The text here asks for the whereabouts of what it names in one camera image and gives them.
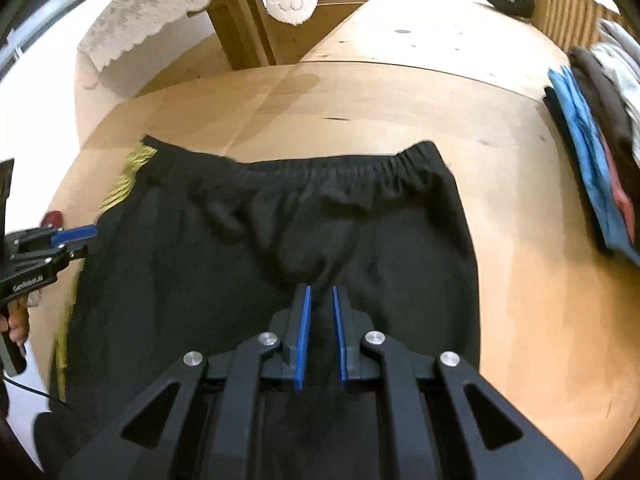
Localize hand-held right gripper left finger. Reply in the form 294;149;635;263
57;284;313;480

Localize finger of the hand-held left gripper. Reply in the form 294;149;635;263
6;224;99;251
10;244;90;275

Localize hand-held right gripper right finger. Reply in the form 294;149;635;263
332;284;585;480

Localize black pants with yellow stripe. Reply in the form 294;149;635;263
35;134;482;480

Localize stack of folded clothes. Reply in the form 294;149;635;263
547;65;640;267

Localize person's left hand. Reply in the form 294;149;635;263
0;298;32;347

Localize white lace cloth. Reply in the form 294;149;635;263
77;0;321;73

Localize wooden table support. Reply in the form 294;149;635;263
187;0;373;98

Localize folded red garment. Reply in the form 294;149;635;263
597;132;637;243

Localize folded brown garment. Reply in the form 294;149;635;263
569;45;640;201

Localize corrugated cardboard sheet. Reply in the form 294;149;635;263
526;0;626;53

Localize folded white grey garment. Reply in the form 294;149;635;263
589;17;640;128

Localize black cable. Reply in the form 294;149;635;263
2;374;68;405

